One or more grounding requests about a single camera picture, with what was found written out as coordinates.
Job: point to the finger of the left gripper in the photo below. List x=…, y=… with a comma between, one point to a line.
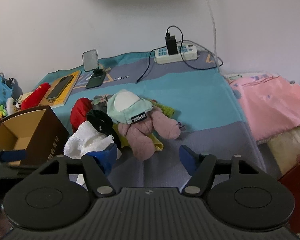
x=11, y=156

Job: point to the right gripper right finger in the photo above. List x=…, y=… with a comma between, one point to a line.
x=200, y=167

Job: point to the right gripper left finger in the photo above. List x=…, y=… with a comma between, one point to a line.
x=97, y=166

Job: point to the white fluffy towel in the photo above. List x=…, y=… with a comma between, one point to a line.
x=86, y=139

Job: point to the brown cardboard box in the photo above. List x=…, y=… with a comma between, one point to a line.
x=35, y=134

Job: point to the black sock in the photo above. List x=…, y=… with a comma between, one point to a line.
x=103, y=124

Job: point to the pink plush toy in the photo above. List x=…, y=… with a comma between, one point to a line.
x=137, y=134

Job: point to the red cloth bundle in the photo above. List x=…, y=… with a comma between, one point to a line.
x=79, y=112

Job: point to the green cloth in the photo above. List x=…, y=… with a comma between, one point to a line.
x=167, y=110

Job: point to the mint green white hat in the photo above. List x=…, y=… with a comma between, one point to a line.
x=127, y=108

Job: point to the yellow towel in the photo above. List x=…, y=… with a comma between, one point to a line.
x=158, y=145

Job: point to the grey camouflage cloth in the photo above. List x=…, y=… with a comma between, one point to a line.
x=99, y=102

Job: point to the blue striped bed sheet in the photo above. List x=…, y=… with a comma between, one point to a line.
x=204, y=104

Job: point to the small white dog plush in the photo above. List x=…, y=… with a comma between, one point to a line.
x=12, y=106

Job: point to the red long plush pillow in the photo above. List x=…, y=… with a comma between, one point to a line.
x=35, y=98

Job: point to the yellow book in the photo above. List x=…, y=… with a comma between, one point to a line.
x=61, y=100

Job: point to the dark smartphone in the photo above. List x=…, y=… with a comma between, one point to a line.
x=58, y=89

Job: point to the pink folded blanket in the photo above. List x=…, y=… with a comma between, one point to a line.
x=270, y=103

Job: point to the white power strip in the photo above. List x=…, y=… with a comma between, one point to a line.
x=187, y=51

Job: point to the black charger adapter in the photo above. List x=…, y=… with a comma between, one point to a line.
x=171, y=44

